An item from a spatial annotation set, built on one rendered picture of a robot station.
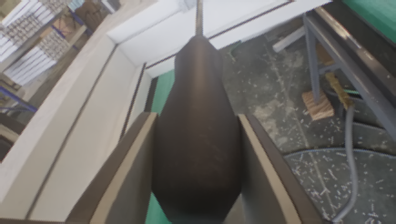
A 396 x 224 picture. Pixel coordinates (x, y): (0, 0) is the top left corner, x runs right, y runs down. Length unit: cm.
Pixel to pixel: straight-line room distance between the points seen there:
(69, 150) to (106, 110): 6
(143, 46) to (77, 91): 10
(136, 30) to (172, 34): 4
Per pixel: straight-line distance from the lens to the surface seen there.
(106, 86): 23
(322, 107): 117
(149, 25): 26
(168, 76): 25
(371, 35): 23
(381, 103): 54
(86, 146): 20
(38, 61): 450
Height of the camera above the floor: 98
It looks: 42 degrees down
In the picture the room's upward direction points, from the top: 38 degrees counter-clockwise
